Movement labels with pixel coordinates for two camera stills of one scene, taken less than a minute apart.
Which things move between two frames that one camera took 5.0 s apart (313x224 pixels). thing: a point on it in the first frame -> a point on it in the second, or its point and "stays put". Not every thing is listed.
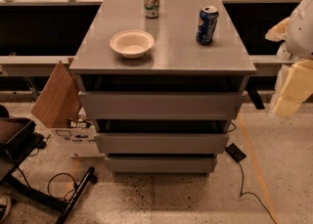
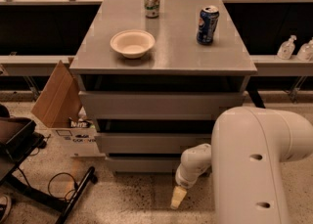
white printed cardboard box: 79,143 stays put
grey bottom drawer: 161,164 stays put
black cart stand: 18,140 stays put
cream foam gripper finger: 294,81 -> 179,194
